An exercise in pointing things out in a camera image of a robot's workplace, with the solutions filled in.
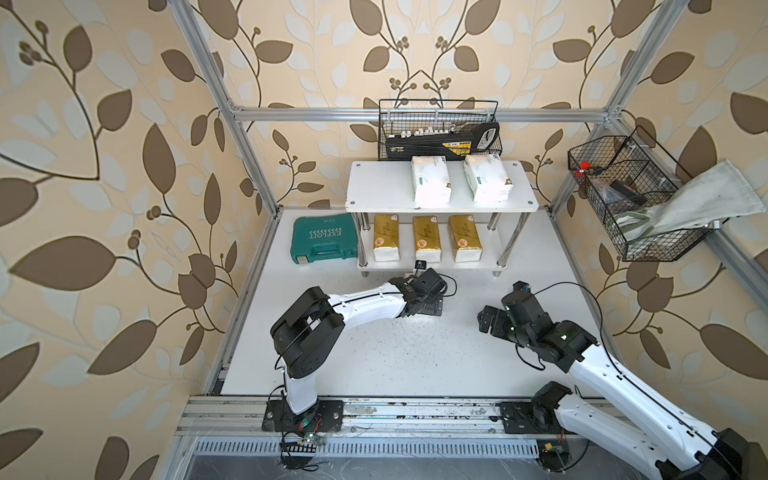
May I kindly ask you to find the white two-tier shelf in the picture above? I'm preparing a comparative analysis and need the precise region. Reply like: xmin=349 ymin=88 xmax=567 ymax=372
xmin=344 ymin=160 xmax=539 ymax=278

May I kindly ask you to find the green plastic tool case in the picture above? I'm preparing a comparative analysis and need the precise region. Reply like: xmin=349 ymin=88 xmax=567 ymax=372
xmin=290 ymin=213 xmax=358 ymax=264

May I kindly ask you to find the back black wire basket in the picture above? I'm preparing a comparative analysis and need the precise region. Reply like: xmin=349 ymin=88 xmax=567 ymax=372
xmin=377 ymin=98 xmax=499 ymax=158

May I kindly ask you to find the aluminium cage frame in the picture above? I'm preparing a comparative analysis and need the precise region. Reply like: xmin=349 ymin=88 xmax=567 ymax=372
xmin=189 ymin=1 xmax=767 ymax=443

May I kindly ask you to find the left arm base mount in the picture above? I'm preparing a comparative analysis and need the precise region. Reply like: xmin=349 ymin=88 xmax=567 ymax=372
xmin=261 ymin=399 xmax=344 ymax=435

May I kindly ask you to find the gold tissue pack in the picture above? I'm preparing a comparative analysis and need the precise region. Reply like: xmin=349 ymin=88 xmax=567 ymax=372
xmin=448 ymin=215 xmax=483 ymax=263
xmin=373 ymin=214 xmax=400 ymax=262
xmin=412 ymin=216 xmax=442 ymax=263

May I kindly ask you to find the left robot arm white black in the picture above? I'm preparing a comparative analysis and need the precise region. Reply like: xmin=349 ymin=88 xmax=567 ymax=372
xmin=270 ymin=268 xmax=449 ymax=415

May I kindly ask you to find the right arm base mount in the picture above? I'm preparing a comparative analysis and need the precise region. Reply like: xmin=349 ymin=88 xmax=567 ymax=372
xmin=497 ymin=401 xmax=571 ymax=436

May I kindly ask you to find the white tissue pack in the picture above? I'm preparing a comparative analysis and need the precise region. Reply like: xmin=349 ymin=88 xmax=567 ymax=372
xmin=411 ymin=156 xmax=452 ymax=207
xmin=463 ymin=153 xmax=513 ymax=204

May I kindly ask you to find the black yellow tool box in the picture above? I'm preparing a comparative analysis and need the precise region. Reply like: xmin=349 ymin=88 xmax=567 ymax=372
xmin=380 ymin=122 xmax=502 ymax=161

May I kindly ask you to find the right black wire basket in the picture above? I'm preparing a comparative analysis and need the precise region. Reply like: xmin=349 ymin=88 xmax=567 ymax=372
xmin=568 ymin=126 xmax=721 ymax=262

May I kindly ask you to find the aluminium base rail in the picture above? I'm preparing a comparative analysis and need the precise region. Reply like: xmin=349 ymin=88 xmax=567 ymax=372
xmin=175 ymin=395 xmax=674 ymax=460

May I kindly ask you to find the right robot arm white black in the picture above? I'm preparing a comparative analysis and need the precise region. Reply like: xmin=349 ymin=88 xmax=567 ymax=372
xmin=477 ymin=281 xmax=766 ymax=479

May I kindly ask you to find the white cloth rag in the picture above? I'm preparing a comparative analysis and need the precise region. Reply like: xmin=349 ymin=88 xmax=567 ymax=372
xmin=615 ymin=160 xmax=767 ymax=240

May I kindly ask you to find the black wire basket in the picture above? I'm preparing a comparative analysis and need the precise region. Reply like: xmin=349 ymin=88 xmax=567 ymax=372
xmin=377 ymin=98 xmax=499 ymax=158
xmin=568 ymin=126 xmax=721 ymax=262

